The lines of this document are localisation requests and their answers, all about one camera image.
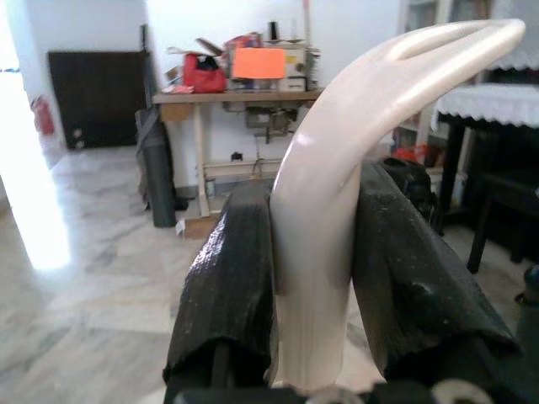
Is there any rolled dark green mat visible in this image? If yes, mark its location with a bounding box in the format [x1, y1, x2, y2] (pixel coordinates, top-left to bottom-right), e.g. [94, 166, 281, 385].
[135, 109, 178, 229]

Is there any black piano bench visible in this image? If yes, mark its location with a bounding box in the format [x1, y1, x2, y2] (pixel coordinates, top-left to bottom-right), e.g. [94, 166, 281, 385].
[467, 172, 539, 274]

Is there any orange paper sheet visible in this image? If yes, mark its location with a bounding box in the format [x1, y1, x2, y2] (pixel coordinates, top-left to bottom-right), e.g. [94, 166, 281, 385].
[232, 47, 286, 80]

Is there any wooden work table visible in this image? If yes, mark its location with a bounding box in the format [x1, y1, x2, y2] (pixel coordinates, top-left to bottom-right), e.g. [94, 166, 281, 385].
[151, 88, 325, 220]

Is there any red fire extinguisher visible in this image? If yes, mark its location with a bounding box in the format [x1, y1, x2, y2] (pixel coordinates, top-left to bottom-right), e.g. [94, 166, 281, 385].
[31, 95, 56, 136]

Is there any dark brown cabinet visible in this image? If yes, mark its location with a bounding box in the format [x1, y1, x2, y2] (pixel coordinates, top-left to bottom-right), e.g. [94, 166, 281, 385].
[46, 50, 148, 149]

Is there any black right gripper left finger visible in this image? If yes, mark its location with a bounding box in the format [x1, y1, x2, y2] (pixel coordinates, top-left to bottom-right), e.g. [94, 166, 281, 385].
[163, 187, 281, 391]

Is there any cream dustpan with long handle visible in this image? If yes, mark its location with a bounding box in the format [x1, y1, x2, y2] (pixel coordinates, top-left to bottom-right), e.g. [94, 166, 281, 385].
[267, 19, 527, 391]

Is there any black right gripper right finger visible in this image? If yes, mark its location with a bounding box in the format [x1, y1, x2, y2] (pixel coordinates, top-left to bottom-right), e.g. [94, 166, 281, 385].
[352, 158, 523, 380]

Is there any black piano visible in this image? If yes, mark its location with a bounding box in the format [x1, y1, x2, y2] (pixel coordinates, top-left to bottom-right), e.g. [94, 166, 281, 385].
[437, 66, 539, 266]

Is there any red fabric bag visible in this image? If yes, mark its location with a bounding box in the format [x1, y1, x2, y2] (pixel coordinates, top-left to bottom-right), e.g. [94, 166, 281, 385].
[181, 52, 228, 94]

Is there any long black tube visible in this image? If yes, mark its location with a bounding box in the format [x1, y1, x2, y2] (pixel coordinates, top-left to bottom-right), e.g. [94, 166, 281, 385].
[140, 24, 152, 113]

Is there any beige sewing machine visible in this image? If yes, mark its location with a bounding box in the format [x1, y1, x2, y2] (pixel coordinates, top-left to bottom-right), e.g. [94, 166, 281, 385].
[229, 40, 321, 92]

